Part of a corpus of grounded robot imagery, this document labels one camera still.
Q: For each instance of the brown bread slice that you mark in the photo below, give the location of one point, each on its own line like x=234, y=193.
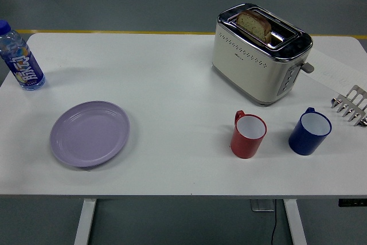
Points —
x=253, y=25

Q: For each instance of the black table control panel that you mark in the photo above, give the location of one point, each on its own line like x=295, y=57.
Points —
x=352, y=202

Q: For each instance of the purple plastic plate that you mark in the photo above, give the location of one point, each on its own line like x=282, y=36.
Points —
x=90, y=134

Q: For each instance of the blue labelled drink bottle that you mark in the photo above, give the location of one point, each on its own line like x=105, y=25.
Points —
x=23, y=61

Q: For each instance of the red plastic mug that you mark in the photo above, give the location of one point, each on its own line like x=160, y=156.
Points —
x=248, y=136

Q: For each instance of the cream and chrome toaster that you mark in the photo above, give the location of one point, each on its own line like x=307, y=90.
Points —
x=252, y=67

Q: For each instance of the silver metal rack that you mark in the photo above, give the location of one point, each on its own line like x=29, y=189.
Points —
x=351, y=107

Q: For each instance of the white table leg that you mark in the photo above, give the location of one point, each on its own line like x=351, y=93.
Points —
x=84, y=222
x=295, y=222

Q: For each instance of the white paper sheet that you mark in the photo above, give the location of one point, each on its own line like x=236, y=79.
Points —
x=332, y=70

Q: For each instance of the blue plastic mug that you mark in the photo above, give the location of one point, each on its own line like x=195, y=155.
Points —
x=309, y=133

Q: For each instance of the grey bracket under table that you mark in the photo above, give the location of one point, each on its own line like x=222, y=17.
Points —
x=262, y=205

